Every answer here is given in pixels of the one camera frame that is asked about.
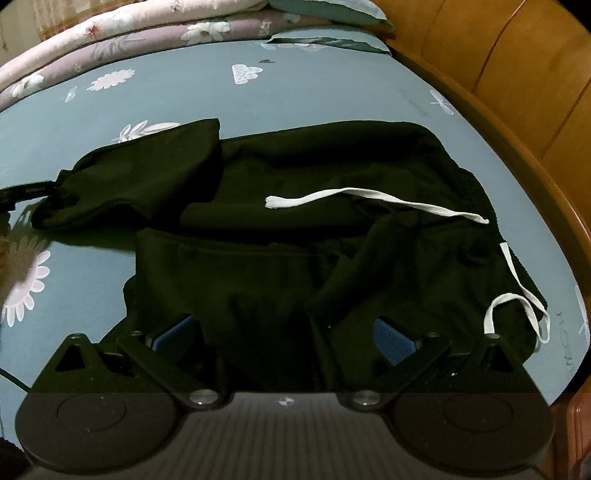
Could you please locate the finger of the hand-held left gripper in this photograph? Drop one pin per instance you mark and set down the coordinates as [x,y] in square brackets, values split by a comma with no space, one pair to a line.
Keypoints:
[27,190]

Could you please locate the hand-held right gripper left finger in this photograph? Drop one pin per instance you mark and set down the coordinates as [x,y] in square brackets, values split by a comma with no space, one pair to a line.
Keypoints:
[173,333]

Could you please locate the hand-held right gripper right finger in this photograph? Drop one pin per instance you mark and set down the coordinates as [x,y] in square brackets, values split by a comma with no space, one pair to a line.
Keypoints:
[392,339]

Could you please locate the purple floral quilt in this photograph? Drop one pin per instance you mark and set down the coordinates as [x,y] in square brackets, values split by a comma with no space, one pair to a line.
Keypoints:
[161,39]

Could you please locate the blue floral bed sheet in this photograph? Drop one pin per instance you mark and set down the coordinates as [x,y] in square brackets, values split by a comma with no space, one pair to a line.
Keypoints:
[323,92]

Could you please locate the flat teal pillow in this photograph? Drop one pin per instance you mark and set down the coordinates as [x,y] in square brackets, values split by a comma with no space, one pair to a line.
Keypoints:
[332,42]

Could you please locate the wooden headboard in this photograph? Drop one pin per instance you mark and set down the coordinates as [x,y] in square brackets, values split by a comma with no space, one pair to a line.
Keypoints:
[531,69]

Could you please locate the plump teal pillow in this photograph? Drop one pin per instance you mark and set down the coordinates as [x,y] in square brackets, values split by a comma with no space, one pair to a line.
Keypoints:
[332,11]

